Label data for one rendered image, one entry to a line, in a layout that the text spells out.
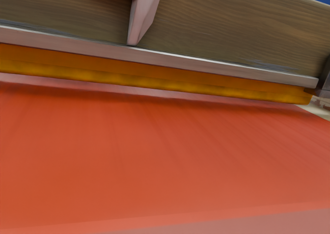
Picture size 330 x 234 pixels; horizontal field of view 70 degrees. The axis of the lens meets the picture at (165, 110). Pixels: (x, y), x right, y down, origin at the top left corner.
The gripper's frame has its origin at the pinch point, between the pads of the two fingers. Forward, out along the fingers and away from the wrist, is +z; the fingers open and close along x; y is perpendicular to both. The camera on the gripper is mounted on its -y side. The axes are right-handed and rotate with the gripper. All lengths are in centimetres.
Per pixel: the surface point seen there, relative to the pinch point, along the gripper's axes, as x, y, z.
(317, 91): 2.4, -18.2, 2.6
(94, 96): 2.1, 2.9, 5.4
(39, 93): 2.4, 6.4, 5.4
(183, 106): 2.5, -4.2, 5.4
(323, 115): 1.7, -21.6, 5.4
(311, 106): -1.6, -23.7, 5.4
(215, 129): 6.7, -4.9, 5.4
